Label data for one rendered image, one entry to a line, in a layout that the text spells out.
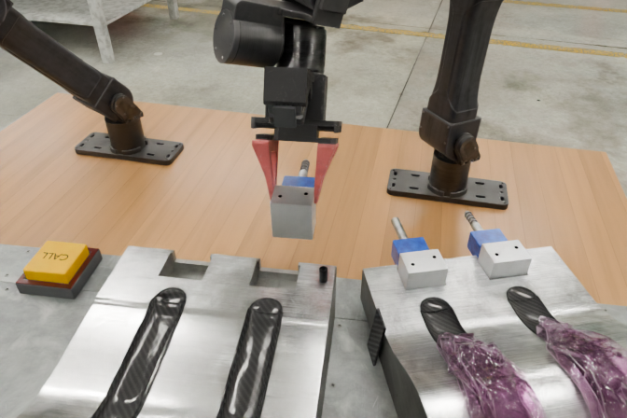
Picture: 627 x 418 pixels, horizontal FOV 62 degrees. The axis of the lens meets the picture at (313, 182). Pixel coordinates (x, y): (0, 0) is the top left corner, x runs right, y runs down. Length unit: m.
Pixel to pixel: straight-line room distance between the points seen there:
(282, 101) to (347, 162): 0.47
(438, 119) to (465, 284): 0.26
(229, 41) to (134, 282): 0.29
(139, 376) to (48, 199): 0.49
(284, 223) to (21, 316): 0.36
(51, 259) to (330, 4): 0.50
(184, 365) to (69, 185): 0.53
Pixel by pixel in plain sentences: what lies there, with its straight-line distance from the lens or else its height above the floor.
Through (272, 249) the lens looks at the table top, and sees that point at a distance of 0.78.
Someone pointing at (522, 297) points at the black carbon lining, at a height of 0.85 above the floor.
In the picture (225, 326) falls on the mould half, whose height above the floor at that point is 0.89.
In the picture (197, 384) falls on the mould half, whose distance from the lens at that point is 0.54.
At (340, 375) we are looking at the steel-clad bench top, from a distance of 0.63.
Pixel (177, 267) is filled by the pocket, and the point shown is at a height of 0.87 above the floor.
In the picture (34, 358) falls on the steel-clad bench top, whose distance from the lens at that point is 0.73.
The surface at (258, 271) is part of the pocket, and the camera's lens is 0.64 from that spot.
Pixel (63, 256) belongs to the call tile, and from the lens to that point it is 0.79.
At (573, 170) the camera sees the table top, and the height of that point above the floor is 0.80.
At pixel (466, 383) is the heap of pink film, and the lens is 0.51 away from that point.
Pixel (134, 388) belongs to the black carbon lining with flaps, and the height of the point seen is 0.88.
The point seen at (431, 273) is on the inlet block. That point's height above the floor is 0.88.
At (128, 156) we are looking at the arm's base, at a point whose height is 0.81.
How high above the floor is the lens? 1.32
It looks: 35 degrees down
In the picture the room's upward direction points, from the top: straight up
